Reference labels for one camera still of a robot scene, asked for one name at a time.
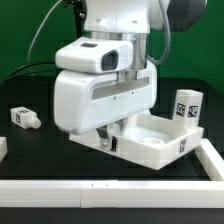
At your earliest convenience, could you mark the grey cable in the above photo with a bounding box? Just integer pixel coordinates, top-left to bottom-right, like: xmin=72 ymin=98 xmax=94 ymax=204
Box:
xmin=26 ymin=0 xmax=64 ymax=64

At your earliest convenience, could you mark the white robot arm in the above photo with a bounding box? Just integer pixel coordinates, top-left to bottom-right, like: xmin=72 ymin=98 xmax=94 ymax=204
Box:
xmin=54 ymin=0 xmax=207 ymax=135

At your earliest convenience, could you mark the white square table top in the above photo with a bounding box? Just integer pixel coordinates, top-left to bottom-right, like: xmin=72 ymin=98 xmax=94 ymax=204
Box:
xmin=69 ymin=112 xmax=203 ymax=170

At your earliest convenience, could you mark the white fence wall rail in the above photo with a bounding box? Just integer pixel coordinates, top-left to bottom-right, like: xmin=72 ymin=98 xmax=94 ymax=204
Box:
xmin=0 ymin=139 xmax=224 ymax=208

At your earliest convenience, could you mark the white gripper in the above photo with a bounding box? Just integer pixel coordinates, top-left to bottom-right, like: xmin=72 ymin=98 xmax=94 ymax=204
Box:
xmin=54 ymin=37 xmax=157 ymax=150

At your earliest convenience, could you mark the white block left edge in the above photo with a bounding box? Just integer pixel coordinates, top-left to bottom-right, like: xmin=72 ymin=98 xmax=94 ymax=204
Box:
xmin=0 ymin=137 xmax=7 ymax=162

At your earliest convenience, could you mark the black cable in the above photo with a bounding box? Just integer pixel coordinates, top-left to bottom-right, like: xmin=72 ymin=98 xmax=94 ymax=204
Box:
xmin=0 ymin=59 xmax=61 ymax=87

